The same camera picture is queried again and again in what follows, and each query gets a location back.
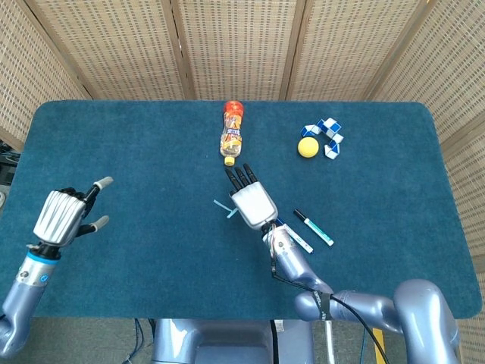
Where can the yellow foam ball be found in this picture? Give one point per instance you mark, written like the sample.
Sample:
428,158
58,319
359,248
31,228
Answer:
308,147

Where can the dark equipment beside table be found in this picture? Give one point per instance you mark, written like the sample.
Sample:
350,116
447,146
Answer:
7,163

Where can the white marker with blue cap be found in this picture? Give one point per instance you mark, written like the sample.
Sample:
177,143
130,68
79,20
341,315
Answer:
303,242

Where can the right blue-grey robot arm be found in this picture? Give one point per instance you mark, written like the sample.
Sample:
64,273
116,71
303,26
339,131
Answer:
417,314

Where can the yellow floor tape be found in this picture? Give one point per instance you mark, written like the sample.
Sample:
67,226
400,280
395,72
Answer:
379,337

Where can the clear bottle with orange label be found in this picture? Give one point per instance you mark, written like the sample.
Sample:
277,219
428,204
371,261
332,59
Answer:
232,132

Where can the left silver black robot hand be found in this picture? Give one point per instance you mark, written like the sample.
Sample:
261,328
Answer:
58,218

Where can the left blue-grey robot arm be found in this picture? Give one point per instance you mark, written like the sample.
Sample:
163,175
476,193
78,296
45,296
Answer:
26,288

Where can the blue carpet table cover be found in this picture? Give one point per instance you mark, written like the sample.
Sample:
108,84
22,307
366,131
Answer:
151,151

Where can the green-labelled marker with black cap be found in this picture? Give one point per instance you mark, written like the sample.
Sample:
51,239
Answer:
314,228

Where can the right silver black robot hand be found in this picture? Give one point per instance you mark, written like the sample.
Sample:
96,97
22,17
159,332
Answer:
254,204

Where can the woven rattan screen panel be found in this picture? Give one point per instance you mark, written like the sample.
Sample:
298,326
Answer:
34,68
113,45
348,45
238,45
447,68
470,227

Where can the blue-grey robot torso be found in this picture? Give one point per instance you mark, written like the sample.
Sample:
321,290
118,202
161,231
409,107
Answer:
227,341

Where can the blue white snake puzzle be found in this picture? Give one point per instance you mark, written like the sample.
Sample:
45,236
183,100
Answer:
329,127

